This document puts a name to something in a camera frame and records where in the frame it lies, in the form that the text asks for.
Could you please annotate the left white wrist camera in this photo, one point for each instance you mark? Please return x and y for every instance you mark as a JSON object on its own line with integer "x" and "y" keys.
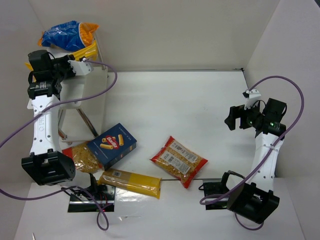
{"x": 81, "y": 68}

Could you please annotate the red macaroni bag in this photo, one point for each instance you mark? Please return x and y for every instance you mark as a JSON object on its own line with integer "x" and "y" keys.
{"x": 84, "y": 160}
{"x": 179, "y": 161}

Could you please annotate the red macaroni bag left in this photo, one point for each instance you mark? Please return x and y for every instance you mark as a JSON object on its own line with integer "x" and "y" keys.
{"x": 84, "y": 160}

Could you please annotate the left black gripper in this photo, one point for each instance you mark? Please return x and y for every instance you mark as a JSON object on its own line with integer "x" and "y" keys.
{"x": 66, "y": 63}

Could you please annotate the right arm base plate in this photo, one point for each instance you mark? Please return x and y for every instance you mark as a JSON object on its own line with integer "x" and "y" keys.
{"x": 213, "y": 190}

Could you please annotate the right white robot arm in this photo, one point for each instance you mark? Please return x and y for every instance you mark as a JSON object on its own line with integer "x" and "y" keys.
{"x": 255, "y": 199}

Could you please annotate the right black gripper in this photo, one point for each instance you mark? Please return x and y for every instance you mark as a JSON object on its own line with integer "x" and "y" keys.
{"x": 241, "y": 118}

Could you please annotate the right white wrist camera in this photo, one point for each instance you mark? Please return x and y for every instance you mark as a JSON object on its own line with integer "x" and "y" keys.
{"x": 251, "y": 97}

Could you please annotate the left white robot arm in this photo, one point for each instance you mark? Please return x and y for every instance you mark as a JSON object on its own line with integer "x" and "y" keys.
{"x": 46, "y": 163}

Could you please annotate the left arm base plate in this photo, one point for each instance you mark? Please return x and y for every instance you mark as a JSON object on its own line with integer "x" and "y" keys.
{"x": 81, "y": 202}

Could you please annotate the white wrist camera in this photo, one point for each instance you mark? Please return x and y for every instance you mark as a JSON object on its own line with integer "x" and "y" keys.
{"x": 251, "y": 97}
{"x": 81, "y": 68}

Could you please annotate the blue Barilla pasta box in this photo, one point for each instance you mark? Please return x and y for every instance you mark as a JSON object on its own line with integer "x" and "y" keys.
{"x": 112, "y": 145}

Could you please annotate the blue and orange snack bag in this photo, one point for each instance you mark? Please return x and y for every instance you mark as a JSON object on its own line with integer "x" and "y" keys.
{"x": 70, "y": 36}

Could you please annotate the red macaroni bag right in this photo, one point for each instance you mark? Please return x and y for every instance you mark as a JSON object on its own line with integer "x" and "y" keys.
{"x": 179, "y": 161}

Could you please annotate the yellow spaghetti pack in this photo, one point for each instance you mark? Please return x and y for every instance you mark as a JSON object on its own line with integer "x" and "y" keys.
{"x": 133, "y": 182}
{"x": 89, "y": 52}

